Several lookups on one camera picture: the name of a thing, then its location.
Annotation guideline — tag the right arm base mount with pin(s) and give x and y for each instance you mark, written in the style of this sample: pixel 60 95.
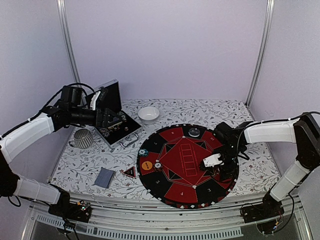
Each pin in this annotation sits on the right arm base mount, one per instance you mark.
pixel 263 211

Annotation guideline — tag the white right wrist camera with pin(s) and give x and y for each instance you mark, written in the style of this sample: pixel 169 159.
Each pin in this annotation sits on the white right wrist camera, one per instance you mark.
pixel 212 160

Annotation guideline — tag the round red black poker mat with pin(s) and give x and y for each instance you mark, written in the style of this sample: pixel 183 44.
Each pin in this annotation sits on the round red black poker mat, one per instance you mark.
pixel 181 183

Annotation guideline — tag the black triangular all-in button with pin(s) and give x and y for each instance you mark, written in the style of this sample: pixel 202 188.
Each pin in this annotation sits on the black triangular all-in button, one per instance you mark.
pixel 130 172

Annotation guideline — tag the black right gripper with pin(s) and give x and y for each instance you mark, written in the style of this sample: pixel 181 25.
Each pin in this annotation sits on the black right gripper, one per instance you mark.
pixel 225 174

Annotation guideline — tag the right aluminium frame post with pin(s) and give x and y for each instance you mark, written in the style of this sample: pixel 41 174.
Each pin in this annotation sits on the right aluminium frame post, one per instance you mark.
pixel 261 53

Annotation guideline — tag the aluminium poker chip case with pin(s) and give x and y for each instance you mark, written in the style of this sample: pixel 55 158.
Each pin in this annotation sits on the aluminium poker chip case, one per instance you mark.
pixel 120 130

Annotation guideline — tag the orange black hundred chip stack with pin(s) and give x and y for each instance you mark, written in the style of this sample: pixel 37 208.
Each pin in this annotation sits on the orange black hundred chip stack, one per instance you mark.
pixel 158 167

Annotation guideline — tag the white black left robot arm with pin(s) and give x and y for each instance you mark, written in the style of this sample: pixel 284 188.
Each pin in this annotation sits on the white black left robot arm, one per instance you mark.
pixel 67 111

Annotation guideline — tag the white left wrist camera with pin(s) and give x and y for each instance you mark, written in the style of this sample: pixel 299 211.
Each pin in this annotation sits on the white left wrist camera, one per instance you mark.
pixel 98 97

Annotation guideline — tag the left aluminium frame post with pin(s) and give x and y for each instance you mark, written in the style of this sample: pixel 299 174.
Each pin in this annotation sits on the left aluminium frame post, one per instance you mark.
pixel 61 7

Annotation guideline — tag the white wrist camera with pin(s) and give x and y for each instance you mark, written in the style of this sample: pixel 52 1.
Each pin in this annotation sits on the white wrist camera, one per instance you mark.
pixel 212 160
pixel 98 97

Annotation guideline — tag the white ceramic bowl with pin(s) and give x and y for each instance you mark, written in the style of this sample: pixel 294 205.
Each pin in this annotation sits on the white ceramic bowl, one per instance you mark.
pixel 148 115

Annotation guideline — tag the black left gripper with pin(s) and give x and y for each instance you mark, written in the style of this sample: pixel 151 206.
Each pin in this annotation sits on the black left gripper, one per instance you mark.
pixel 104 123

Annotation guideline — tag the striped grey cup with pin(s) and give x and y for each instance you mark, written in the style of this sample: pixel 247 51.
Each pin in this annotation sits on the striped grey cup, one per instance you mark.
pixel 82 139

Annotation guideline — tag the aluminium frame post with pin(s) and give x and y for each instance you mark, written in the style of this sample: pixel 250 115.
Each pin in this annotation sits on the aluminium frame post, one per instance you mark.
pixel 261 53
pixel 61 7

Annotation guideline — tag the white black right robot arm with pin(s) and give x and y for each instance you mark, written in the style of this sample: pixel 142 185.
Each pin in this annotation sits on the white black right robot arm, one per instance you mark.
pixel 302 130

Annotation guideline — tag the orange big blind button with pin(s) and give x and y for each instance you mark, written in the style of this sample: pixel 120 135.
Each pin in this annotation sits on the orange big blind button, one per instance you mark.
pixel 147 165

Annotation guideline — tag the black dealer button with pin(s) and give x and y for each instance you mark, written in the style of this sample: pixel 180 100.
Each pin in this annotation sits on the black dealer button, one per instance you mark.
pixel 194 132

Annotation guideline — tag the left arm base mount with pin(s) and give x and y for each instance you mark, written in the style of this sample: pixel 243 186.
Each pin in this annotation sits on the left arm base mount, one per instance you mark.
pixel 80 211

